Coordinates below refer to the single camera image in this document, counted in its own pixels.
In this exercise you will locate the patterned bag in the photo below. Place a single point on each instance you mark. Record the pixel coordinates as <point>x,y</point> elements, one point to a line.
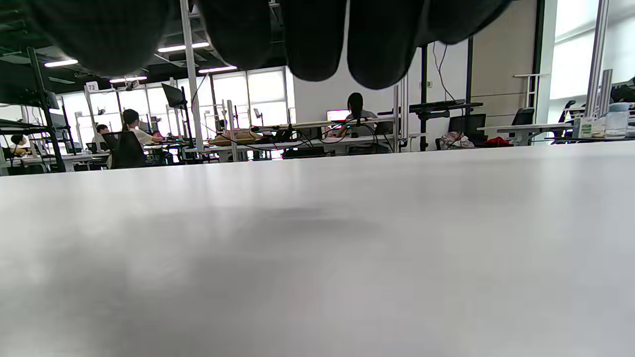
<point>455,141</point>

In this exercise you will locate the white wall rack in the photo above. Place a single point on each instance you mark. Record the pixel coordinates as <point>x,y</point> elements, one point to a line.
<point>531,90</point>

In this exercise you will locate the clear plastic bottle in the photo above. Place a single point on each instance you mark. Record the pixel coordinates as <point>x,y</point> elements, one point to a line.
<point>617,121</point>

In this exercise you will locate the black stand pole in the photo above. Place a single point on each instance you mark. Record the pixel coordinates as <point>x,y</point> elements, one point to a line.
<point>47,111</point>

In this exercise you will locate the white number sign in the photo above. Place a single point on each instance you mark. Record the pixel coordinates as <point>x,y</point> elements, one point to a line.
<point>92,87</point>

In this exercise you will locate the lit laptop screen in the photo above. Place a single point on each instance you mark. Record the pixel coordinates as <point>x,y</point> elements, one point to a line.
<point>337,115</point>

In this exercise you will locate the silver aluminium post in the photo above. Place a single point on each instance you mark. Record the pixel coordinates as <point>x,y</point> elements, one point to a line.
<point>598,54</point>

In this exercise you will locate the black office chair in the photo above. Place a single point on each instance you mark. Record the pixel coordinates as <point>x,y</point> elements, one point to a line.
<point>522,116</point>
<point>127,149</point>

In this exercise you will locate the white aluminium post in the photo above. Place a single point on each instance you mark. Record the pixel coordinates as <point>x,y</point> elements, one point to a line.
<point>191,84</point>

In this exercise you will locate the black monitor on arm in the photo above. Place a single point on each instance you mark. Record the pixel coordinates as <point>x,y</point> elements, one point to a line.
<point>173,95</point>

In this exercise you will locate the black monitor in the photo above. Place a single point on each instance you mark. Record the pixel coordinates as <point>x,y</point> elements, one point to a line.
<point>471,123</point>

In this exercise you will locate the green white carton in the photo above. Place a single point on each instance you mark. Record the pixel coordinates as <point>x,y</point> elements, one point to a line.
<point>585,128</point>

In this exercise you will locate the red cloth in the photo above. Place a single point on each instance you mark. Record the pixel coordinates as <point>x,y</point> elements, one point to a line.
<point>497,142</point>

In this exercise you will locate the brown flat bag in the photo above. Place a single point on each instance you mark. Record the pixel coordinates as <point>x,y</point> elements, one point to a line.
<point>236,137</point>

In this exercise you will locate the black upright pole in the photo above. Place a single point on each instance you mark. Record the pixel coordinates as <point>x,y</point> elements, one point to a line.
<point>424,89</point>
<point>469,74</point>

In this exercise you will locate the ceiling strip light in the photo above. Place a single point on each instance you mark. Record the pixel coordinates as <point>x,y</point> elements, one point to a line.
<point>182,47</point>
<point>217,69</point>
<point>128,79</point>
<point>61,63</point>

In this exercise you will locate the long white desk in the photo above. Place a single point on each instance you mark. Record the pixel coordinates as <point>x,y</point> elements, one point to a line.
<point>297,144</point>

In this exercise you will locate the black shelf tray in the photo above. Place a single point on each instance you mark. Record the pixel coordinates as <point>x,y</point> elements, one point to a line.
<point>439,106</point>

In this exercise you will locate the person's right hand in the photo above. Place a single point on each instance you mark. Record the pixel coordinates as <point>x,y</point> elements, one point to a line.
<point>382,39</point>

